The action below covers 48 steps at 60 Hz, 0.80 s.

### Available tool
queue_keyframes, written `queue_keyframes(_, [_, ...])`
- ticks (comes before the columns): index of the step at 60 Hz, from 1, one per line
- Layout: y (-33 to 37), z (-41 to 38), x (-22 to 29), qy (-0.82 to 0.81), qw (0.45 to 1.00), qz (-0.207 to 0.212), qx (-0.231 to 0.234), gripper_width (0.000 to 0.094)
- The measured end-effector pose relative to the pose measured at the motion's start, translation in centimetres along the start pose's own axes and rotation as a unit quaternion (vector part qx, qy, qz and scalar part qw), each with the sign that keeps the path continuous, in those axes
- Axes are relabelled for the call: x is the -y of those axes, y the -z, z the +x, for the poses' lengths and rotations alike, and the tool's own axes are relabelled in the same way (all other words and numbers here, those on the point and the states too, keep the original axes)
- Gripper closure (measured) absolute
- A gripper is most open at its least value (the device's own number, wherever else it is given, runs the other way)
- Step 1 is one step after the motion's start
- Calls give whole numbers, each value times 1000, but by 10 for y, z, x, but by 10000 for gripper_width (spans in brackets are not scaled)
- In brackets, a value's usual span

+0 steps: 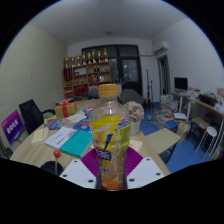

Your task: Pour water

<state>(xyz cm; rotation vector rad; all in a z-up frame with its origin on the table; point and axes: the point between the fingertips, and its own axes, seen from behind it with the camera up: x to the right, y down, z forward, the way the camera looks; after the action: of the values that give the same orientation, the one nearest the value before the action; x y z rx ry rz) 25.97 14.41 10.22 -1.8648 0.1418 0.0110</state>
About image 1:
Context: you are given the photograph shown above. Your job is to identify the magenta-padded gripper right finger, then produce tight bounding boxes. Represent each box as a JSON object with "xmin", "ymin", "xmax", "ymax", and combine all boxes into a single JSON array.
[{"xmin": 125, "ymin": 146, "xmax": 166, "ymax": 190}]

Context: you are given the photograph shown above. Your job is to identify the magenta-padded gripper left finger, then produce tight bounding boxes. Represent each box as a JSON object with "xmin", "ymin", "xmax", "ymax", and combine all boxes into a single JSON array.
[{"xmin": 59, "ymin": 147, "xmax": 101, "ymax": 190}]

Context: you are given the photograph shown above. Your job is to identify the yellow-labelled drink bottle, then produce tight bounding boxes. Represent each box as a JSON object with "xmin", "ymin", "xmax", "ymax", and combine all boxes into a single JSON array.
[{"xmin": 88, "ymin": 83, "xmax": 132, "ymax": 191}]

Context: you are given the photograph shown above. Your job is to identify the red-tipped stirrer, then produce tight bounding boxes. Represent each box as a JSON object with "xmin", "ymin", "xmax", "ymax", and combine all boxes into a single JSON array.
[{"xmin": 52, "ymin": 149, "xmax": 62, "ymax": 176}]

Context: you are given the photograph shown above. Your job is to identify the teal book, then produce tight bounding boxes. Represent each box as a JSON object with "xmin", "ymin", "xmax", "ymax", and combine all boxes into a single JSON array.
[{"xmin": 59, "ymin": 129, "xmax": 94, "ymax": 158}]

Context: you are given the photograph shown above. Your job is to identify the large beige notebook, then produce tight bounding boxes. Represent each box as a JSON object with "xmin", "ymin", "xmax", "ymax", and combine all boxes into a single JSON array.
[{"xmin": 128, "ymin": 138, "xmax": 144, "ymax": 153}]

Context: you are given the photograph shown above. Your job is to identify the black mug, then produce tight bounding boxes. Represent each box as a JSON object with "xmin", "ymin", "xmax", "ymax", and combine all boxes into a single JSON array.
[{"xmin": 40, "ymin": 160, "xmax": 65, "ymax": 177}]

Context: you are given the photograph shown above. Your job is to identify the small beige side table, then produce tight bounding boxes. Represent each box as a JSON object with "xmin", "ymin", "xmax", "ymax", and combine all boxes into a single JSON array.
[{"xmin": 145, "ymin": 127, "xmax": 182, "ymax": 164}]

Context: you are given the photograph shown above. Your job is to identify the white booklet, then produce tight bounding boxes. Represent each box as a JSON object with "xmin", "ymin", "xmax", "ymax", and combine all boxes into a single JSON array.
[{"xmin": 44, "ymin": 126, "xmax": 78, "ymax": 150}]

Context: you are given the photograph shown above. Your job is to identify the blue and red book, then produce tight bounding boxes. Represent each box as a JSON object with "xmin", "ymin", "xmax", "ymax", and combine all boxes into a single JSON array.
[{"xmin": 72, "ymin": 116, "xmax": 92, "ymax": 133}]

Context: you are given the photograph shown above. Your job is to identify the small beige notebook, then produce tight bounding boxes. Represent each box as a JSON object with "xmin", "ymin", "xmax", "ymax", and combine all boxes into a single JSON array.
[{"xmin": 30, "ymin": 126, "xmax": 50, "ymax": 147}]

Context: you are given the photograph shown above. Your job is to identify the white paper sheet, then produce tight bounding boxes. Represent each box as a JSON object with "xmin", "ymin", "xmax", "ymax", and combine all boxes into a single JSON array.
[{"xmin": 66, "ymin": 113, "xmax": 87, "ymax": 124}]

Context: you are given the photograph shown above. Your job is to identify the blue red magazine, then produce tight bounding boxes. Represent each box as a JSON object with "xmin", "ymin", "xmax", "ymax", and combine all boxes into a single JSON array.
[{"xmin": 43, "ymin": 118, "xmax": 64, "ymax": 131}]

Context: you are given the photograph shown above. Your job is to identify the pink flowers in white pot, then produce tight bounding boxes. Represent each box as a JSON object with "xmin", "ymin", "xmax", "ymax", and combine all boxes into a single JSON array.
[{"xmin": 124, "ymin": 100, "xmax": 145, "ymax": 136}]

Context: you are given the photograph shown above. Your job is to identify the pink box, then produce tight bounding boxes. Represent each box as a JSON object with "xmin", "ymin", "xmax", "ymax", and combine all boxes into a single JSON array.
[{"xmin": 83, "ymin": 106, "xmax": 95, "ymax": 117}]

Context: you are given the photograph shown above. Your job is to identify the yellow gift box red ribbon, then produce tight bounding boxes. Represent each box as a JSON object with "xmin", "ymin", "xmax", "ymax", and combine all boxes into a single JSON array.
[{"xmin": 54, "ymin": 98, "xmax": 78, "ymax": 119}]

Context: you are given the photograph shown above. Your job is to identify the stack of books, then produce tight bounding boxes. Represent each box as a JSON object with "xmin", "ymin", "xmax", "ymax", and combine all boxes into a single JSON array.
[{"xmin": 159, "ymin": 94, "xmax": 181, "ymax": 121}]

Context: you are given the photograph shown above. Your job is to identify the black office chair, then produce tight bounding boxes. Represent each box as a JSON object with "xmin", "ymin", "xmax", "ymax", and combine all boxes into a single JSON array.
[{"xmin": 18, "ymin": 98, "xmax": 56, "ymax": 135}]

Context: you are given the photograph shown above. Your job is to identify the white round stool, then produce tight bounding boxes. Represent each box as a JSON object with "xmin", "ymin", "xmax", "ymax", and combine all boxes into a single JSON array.
[{"xmin": 194, "ymin": 125, "xmax": 218, "ymax": 154}]

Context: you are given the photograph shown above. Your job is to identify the grey armchair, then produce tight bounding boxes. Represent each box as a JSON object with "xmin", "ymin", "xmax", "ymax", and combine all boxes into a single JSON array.
[{"xmin": 119, "ymin": 88, "xmax": 145, "ymax": 106}]

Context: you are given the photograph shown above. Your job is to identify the dark grey chair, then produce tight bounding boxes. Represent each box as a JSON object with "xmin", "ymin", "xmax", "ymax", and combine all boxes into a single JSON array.
[{"xmin": 87, "ymin": 90, "xmax": 100, "ymax": 100}]

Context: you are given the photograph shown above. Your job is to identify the purple sign board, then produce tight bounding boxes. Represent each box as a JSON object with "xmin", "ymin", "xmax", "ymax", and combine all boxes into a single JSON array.
[{"xmin": 0, "ymin": 109, "xmax": 25, "ymax": 145}]

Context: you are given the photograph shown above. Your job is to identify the black tripod stand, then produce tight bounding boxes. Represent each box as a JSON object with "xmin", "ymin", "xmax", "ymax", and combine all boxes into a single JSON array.
[{"xmin": 144, "ymin": 69, "xmax": 155, "ymax": 101}]

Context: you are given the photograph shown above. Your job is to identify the cluttered wooden side desk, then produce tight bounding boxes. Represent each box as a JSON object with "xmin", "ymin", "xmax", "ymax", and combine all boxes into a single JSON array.
[{"xmin": 173, "ymin": 89, "xmax": 224, "ymax": 158}]

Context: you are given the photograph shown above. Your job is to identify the black computer monitor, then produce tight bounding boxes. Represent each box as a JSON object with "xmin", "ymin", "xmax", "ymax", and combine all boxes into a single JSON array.
[{"xmin": 174, "ymin": 77, "xmax": 189, "ymax": 92}]

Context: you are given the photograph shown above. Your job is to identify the wooden shelf unit with trophies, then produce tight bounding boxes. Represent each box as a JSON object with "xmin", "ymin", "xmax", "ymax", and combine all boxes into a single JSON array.
[{"xmin": 62, "ymin": 48, "xmax": 112, "ymax": 100}]

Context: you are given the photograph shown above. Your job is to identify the dark glass door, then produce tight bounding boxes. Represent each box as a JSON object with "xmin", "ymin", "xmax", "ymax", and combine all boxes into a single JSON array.
[{"xmin": 81, "ymin": 44, "xmax": 144, "ymax": 96}]

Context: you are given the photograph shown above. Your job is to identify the white air conditioner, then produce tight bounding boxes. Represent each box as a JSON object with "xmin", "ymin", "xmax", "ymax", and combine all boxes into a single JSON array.
[{"xmin": 153, "ymin": 40, "xmax": 170, "ymax": 56}]

